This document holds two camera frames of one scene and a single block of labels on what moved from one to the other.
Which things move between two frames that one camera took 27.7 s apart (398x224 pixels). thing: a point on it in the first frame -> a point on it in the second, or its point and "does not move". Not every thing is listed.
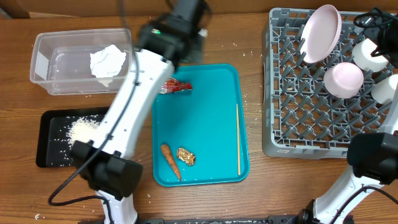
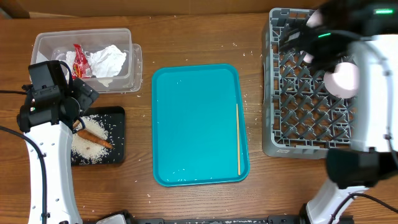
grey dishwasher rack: x=300 y=117 does not move
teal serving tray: x=198 y=135 does not move
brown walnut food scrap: x=188 y=157 -> x=76 y=124
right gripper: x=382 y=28 -> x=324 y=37
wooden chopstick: x=239 y=167 does not move
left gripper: x=196 y=56 -> x=83 y=94
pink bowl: x=344 y=80 does not move
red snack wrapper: x=172 y=85 -> x=81 y=65
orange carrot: x=166 y=150 -> x=87 y=135
